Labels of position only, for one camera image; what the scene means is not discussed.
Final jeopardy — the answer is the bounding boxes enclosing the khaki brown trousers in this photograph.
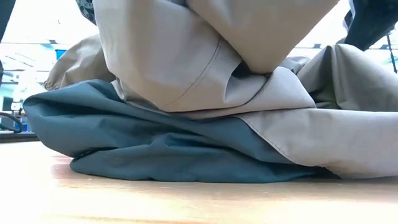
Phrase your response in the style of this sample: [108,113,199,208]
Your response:
[43,0,398,180]

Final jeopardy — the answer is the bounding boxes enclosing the teal garment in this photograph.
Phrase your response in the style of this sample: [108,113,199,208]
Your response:
[23,78,340,184]

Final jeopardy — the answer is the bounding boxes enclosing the black curved cable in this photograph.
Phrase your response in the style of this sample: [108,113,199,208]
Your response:
[0,111,24,134]

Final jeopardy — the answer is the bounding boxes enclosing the thin black hanging cable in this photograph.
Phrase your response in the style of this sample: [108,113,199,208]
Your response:
[385,30,398,75]

